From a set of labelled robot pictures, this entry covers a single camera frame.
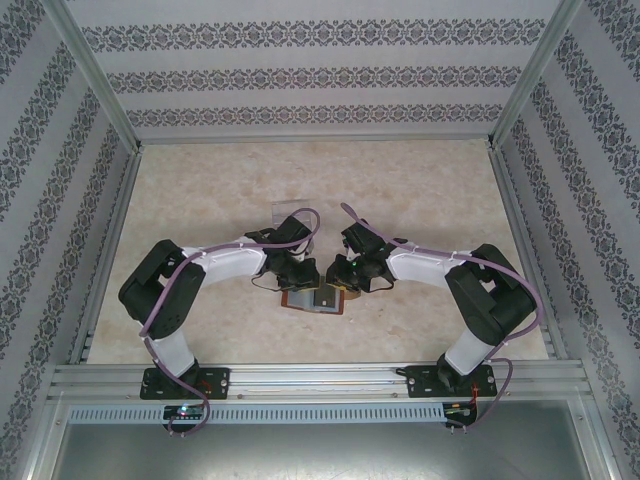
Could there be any brown leather card holder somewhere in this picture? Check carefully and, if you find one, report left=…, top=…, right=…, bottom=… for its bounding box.
left=282, top=285, right=362, bottom=316

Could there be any black card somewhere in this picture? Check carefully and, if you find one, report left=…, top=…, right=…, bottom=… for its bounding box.
left=313, top=286, right=343, bottom=313

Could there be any clear plastic box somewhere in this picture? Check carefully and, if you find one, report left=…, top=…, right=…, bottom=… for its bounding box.
left=271, top=200, right=316, bottom=226

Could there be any grey metal sheet panel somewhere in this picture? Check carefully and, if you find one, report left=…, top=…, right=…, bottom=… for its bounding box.
left=49, top=422, right=609, bottom=480

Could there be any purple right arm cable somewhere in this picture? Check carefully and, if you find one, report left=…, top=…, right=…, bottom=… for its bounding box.
left=340, top=201, right=546, bottom=434

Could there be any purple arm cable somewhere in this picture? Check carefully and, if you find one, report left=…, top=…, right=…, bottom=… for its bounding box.
left=340, top=201, right=546, bottom=434
left=139, top=207, right=321, bottom=437

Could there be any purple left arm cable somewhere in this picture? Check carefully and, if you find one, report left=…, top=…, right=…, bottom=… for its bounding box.
left=139, top=207, right=321, bottom=437

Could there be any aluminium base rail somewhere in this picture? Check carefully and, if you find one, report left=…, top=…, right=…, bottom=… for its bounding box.
left=48, top=363, right=587, bottom=402

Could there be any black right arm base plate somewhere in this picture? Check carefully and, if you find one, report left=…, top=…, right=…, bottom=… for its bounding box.
left=405, top=364, right=499, bottom=400

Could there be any white slotted cable duct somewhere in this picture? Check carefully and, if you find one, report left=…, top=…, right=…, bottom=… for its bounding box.
left=66, top=403, right=448, bottom=424

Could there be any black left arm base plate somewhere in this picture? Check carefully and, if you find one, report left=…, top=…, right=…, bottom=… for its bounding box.
left=139, top=367, right=232, bottom=401

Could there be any aluminium table side rail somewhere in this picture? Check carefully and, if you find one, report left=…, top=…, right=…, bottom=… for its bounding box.
left=68, top=148, right=145, bottom=365
left=487, top=144, right=570, bottom=360

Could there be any aluminium frame post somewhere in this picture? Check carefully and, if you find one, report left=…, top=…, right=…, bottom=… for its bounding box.
left=43, top=0, right=144, bottom=154
left=487, top=0, right=586, bottom=151

